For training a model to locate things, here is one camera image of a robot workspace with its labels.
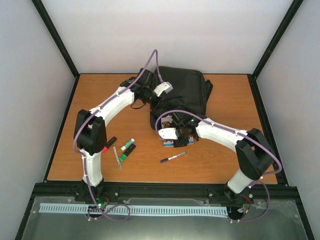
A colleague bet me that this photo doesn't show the pink highlighter marker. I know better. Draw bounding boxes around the pink highlighter marker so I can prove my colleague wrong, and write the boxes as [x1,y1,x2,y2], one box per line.
[102,136,117,153]

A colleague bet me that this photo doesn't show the white green glue stick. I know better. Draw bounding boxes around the white green glue stick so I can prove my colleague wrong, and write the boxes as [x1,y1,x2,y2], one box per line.
[120,138,135,151]

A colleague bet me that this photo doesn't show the light blue cable duct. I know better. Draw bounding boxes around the light blue cable duct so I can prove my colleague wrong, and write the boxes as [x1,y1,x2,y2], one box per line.
[38,203,228,218]

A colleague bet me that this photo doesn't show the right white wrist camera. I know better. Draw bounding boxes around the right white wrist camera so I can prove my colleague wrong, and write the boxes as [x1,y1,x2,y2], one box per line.
[158,127,178,140]

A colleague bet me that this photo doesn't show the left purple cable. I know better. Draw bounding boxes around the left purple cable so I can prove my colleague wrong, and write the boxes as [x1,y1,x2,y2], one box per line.
[72,49,166,223]

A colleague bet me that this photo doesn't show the green highlighter marker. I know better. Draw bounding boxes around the green highlighter marker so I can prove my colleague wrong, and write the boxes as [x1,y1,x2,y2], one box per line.
[119,144,136,162]

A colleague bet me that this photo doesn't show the black student backpack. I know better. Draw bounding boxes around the black student backpack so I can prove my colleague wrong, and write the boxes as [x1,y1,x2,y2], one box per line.
[150,66,214,130]

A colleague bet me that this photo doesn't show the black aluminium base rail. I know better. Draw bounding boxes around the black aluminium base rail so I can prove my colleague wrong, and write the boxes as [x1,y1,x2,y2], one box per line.
[32,181,300,204]

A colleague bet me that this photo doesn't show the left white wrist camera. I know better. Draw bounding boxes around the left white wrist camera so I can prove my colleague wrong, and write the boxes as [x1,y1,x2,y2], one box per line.
[153,82,173,97]

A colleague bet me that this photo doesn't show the dog picture book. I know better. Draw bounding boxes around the dog picture book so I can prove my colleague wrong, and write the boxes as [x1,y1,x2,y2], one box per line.
[158,116,194,148]

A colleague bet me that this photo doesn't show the clear silver pen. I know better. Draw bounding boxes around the clear silver pen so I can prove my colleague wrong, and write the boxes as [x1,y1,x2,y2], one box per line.
[112,146,122,170]

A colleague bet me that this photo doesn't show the blue white pen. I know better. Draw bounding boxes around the blue white pen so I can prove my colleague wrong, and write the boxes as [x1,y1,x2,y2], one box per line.
[160,151,187,163]

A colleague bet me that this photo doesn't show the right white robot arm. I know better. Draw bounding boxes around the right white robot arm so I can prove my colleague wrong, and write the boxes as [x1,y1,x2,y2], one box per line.
[169,110,282,202]

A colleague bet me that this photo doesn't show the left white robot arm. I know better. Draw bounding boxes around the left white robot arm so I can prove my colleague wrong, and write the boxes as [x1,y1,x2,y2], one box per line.
[73,77,173,202]

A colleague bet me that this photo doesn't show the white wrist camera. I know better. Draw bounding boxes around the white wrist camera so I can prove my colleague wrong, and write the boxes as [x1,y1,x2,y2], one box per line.
[153,82,173,97]
[158,127,178,140]

